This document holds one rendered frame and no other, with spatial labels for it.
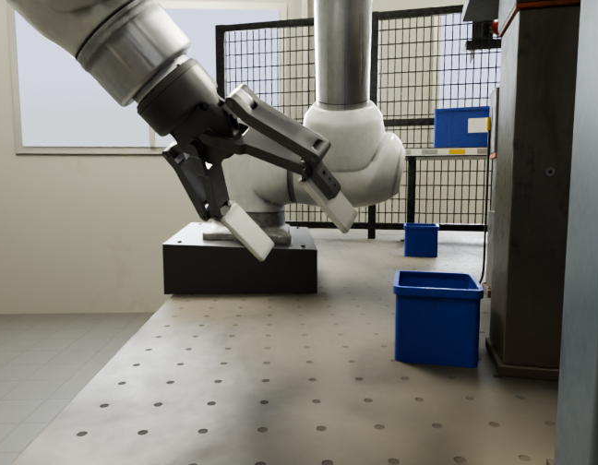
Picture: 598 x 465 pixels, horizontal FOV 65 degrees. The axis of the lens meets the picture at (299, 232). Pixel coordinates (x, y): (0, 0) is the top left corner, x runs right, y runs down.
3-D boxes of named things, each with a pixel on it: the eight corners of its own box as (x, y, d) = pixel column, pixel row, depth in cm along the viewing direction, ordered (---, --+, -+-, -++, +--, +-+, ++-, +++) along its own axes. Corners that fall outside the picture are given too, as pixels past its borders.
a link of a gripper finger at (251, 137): (221, 122, 47) (221, 111, 46) (324, 159, 44) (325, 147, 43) (200, 144, 44) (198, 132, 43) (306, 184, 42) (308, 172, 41)
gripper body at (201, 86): (206, 39, 43) (271, 118, 46) (165, 83, 49) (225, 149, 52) (157, 77, 38) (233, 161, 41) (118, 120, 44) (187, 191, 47)
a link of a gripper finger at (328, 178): (301, 151, 43) (323, 138, 41) (334, 191, 45) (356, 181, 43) (293, 160, 42) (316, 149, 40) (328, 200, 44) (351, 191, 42)
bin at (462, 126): (533, 145, 145) (535, 102, 144) (432, 148, 156) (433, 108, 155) (528, 149, 161) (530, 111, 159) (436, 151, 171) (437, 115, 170)
